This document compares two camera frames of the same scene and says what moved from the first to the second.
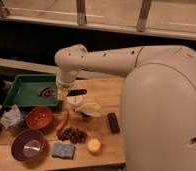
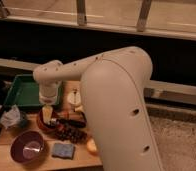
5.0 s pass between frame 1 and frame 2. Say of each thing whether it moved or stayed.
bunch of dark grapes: stayed
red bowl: moved
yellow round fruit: stayed
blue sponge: stayed
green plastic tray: stayed
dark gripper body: moved
